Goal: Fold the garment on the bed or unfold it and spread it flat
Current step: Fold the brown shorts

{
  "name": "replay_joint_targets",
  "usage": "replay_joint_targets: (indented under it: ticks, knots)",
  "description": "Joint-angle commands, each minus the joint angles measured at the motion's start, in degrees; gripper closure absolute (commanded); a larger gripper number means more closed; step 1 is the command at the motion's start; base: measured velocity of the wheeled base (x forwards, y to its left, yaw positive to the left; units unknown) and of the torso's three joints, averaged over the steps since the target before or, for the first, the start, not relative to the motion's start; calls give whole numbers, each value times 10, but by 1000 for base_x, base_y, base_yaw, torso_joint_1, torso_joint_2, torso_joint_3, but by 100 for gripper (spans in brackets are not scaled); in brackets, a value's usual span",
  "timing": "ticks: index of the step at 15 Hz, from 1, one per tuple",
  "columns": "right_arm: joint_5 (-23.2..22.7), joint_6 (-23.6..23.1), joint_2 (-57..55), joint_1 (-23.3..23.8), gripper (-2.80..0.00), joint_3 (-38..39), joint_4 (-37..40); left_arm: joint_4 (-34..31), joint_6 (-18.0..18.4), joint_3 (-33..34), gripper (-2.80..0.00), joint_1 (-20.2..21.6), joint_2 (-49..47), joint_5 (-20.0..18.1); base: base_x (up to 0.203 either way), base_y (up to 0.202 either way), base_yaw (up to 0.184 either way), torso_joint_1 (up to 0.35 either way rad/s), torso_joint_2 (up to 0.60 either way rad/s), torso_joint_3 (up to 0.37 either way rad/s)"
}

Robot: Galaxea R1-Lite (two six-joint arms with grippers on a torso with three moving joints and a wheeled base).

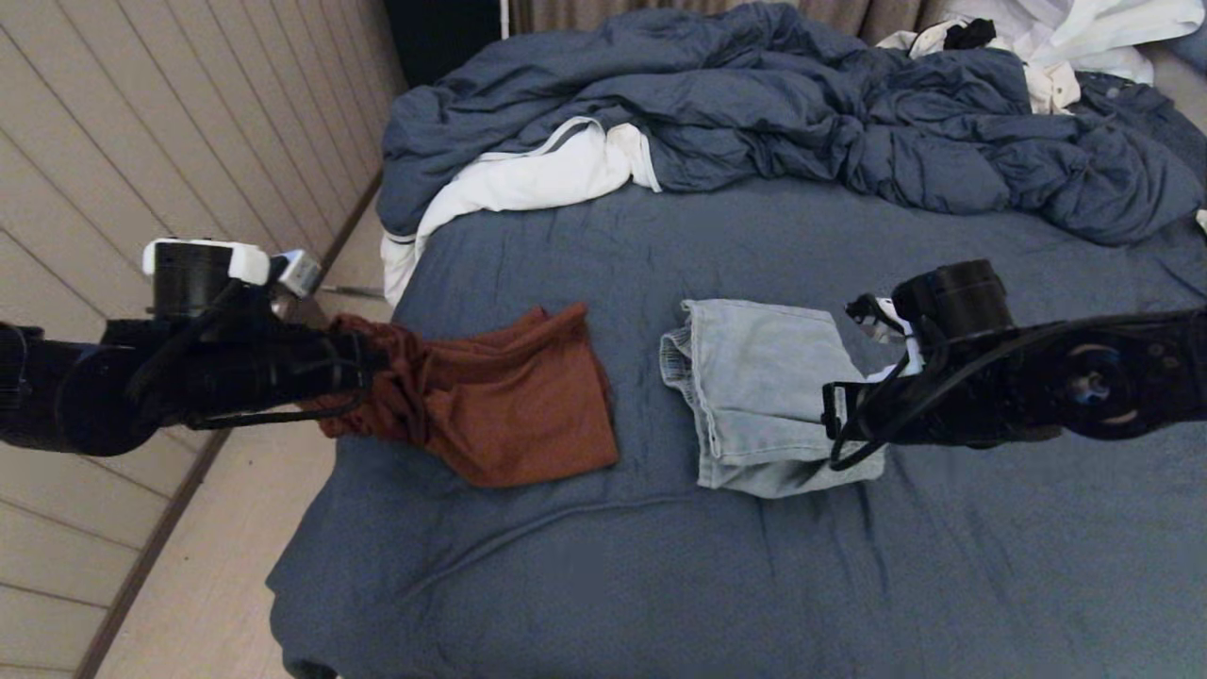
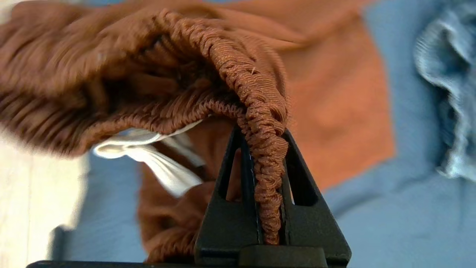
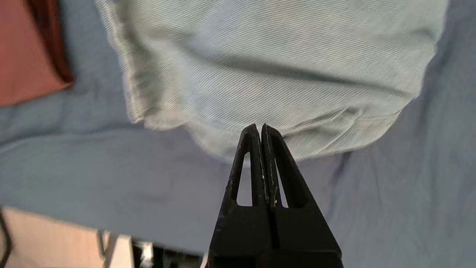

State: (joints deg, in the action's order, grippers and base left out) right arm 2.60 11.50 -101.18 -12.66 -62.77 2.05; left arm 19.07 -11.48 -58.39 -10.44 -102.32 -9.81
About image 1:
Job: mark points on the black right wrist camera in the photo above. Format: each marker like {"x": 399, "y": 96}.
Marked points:
{"x": 952, "y": 297}

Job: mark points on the white crumpled clothing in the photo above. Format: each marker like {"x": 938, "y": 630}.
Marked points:
{"x": 1075, "y": 28}

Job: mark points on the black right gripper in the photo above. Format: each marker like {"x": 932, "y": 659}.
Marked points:
{"x": 962, "y": 405}

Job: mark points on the bed with blue sheet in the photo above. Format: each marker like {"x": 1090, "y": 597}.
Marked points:
{"x": 660, "y": 585}

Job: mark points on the dark blue denim garment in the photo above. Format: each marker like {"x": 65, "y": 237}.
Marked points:
{"x": 1136, "y": 99}

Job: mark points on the dark cabinet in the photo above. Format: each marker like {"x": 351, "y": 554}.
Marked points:
{"x": 438, "y": 38}

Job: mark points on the small black garment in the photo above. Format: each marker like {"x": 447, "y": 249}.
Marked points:
{"x": 969, "y": 34}

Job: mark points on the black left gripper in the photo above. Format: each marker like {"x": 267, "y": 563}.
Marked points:
{"x": 283, "y": 372}

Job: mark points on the thin metal rod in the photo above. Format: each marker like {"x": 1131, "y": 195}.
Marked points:
{"x": 356, "y": 291}

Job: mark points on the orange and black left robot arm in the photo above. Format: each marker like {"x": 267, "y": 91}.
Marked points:
{"x": 66, "y": 396}

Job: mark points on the blue pillow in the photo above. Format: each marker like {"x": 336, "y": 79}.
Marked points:
{"x": 1193, "y": 45}

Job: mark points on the beige curtain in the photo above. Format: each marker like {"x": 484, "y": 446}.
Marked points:
{"x": 566, "y": 11}

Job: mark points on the dark blue crumpled duvet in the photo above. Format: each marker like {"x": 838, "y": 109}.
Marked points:
{"x": 754, "y": 99}

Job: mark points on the light blue denim shorts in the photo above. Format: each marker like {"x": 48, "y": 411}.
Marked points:
{"x": 764, "y": 396}

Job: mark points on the black and white left wrist camera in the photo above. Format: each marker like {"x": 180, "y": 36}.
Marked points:
{"x": 193, "y": 273}

